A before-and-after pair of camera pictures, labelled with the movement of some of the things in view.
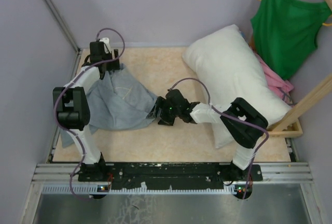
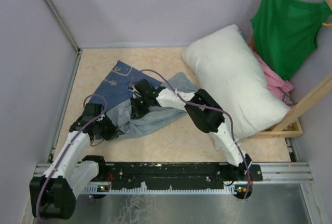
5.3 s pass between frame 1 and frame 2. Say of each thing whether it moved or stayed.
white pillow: stayed
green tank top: stayed
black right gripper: moved
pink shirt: stayed
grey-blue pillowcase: moved
